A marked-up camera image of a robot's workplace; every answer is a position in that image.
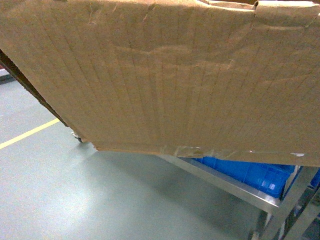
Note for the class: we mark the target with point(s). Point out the steel shelf frame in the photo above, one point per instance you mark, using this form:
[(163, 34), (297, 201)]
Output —
[(281, 210)]

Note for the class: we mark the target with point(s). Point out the blue plastic crate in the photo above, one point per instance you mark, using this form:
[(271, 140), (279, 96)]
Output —
[(265, 177)]

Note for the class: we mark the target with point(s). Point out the large cardboard box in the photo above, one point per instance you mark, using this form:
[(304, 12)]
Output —
[(235, 80)]

